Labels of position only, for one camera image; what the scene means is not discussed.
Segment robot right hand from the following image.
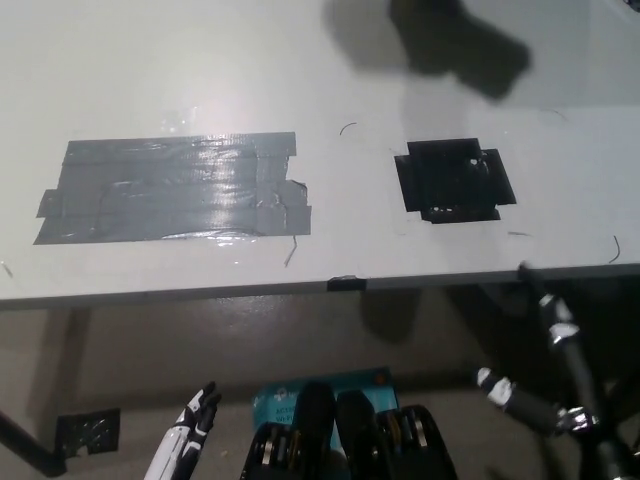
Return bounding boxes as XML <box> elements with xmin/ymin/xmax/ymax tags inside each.
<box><xmin>472</xmin><ymin>262</ymin><xmax>609</xmax><ymax>446</ymax></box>

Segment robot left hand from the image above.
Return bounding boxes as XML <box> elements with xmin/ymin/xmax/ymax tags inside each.
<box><xmin>143</xmin><ymin>380</ymin><xmax>223</xmax><ymax>480</ymax></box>

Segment black robot body blocks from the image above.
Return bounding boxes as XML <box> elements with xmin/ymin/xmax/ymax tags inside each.
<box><xmin>239</xmin><ymin>382</ymin><xmax>459</xmax><ymax>480</ymax></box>

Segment black floor tape patch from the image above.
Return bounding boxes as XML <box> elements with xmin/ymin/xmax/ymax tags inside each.
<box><xmin>53</xmin><ymin>407</ymin><xmax>122</xmax><ymax>457</ymax></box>

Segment teal router box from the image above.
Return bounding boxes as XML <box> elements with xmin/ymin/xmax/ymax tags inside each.
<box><xmin>251</xmin><ymin>367</ymin><xmax>400</xmax><ymax>436</ymax></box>

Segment black table leg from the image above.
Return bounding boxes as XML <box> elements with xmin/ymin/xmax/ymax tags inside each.
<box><xmin>0</xmin><ymin>409</ymin><xmax>67</xmax><ymax>477</ymax></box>

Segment small black tape piece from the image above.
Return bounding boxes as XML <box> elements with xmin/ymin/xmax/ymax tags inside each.
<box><xmin>326</xmin><ymin>274</ymin><xmax>369</xmax><ymax>294</ymax></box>

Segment black tape square patch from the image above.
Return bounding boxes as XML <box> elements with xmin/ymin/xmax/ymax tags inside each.
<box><xmin>393</xmin><ymin>137</ymin><xmax>518</xmax><ymax>225</ymax></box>

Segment grey duct tape patch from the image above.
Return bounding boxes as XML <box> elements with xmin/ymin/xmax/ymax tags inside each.
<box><xmin>32</xmin><ymin>131</ymin><xmax>313</xmax><ymax>246</ymax></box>

